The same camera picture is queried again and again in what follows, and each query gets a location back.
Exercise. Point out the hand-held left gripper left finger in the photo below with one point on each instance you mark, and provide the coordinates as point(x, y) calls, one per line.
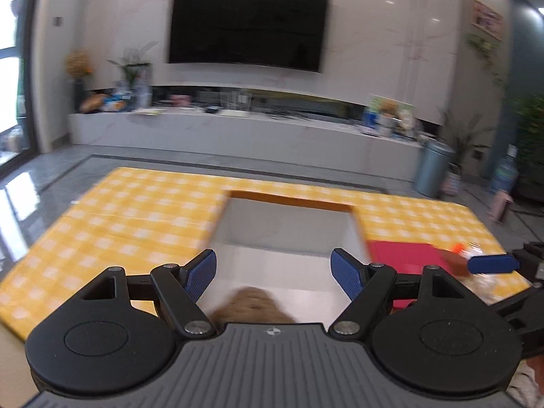
point(202, 274)

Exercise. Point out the pink stool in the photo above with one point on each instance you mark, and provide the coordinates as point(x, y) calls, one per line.
point(501, 206)

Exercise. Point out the brown plush toy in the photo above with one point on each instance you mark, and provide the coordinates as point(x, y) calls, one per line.
point(250, 306)

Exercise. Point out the grey trash can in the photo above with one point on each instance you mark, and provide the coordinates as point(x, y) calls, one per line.
point(433, 168)

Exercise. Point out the green printed box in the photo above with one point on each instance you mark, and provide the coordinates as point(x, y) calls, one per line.
point(389, 110)

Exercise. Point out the white television cabinet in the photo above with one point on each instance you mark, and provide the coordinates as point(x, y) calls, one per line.
point(238, 136)

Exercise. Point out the yellow checked mat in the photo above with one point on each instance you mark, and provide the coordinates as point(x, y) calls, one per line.
point(148, 204)

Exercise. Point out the hanging green plant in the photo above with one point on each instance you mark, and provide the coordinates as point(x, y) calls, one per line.
point(484, 51)

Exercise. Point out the black wall television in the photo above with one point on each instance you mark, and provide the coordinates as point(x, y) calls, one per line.
point(248, 23)

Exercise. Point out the snack bags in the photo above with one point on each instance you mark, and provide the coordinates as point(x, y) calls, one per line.
point(104, 102)

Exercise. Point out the blue water bottle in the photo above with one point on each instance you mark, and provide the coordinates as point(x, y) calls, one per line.
point(503, 176)

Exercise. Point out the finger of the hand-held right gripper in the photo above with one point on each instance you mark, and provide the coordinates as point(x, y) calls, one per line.
point(493, 263)

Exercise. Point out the vase with yellow flowers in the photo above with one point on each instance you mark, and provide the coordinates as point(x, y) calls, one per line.
point(78, 72)

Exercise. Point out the white cardboard box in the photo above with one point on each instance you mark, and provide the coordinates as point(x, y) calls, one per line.
point(280, 238)

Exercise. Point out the red cloth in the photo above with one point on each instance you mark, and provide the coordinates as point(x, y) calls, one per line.
point(399, 255)

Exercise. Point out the clear glass jars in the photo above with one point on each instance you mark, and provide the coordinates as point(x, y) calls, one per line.
point(234, 100)

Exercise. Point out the small brown soft toy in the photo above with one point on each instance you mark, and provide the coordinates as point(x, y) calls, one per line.
point(455, 263)

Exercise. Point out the framed wall picture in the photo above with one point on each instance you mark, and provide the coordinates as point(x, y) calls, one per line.
point(487, 19)

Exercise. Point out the large green plant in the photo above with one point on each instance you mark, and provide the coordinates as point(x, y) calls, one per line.
point(531, 144)

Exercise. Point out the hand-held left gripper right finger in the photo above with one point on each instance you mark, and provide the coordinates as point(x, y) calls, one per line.
point(346, 274)

